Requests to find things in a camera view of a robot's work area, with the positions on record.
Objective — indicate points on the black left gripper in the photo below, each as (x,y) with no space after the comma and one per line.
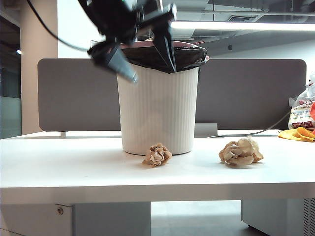
(115,19)

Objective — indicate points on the small round brown paper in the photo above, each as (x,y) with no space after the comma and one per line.
(157,155)

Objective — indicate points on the large brown paper ball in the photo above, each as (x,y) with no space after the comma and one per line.
(238,152)

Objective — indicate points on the black trash bag liner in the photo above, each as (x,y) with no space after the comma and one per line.
(142,56)

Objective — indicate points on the white ribbed trash can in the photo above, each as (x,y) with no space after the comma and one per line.
(157,110)

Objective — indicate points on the grey desk divider panel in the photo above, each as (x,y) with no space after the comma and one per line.
(73,98)

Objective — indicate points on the long ceiling light strip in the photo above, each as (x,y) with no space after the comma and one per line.
(233,25)

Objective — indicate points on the ceiling air vent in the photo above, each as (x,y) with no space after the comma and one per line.
(242,18)

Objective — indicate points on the yellow cloth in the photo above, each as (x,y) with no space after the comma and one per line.
(290,135)

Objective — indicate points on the printed clear plastic bag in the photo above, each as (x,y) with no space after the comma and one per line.
(301,115)

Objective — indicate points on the white drawer cabinet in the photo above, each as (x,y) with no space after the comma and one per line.
(98,221)

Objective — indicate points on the round cabinet lock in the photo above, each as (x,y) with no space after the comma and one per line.
(60,211)

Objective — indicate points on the white cabinet with vent grille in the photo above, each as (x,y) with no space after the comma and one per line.
(270,216)

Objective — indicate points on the metal wall plate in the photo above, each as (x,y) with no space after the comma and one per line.
(93,43)

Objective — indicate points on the white divider bracket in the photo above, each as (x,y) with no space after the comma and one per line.
(63,134)

